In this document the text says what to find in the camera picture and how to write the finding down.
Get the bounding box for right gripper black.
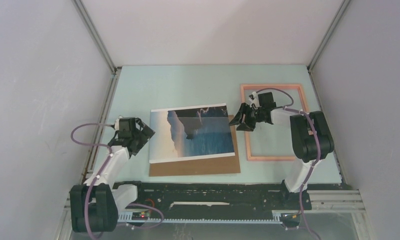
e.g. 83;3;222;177
229;102;265;132

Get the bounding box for pink wooden picture frame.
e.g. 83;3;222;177
240;83;309;162

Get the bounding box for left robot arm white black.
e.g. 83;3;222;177
70;116;155;235

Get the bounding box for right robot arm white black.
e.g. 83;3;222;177
229;87;334;209

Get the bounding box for landscape photo print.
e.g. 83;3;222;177
149;103;235;164

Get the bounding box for brown backing board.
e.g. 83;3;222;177
149;127;241;177

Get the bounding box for small circuit board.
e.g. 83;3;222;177
131;212;150;221

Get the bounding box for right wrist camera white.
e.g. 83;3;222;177
248;91;260;109

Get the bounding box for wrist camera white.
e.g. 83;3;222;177
112;115;123;131
248;91;260;109

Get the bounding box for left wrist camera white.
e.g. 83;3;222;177
112;115;123;131

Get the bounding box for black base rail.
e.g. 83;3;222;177
114;181;312;220

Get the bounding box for white cable duct strip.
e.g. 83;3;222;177
117;211;282;224

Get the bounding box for aluminium frame rails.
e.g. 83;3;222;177
53;190;375;240

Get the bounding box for left corner metal post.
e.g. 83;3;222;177
70;0;118;74

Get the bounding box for corner metal post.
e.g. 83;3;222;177
307;0;352;73
70;0;118;74

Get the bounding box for right corner metal post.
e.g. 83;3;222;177
307;0;352;73

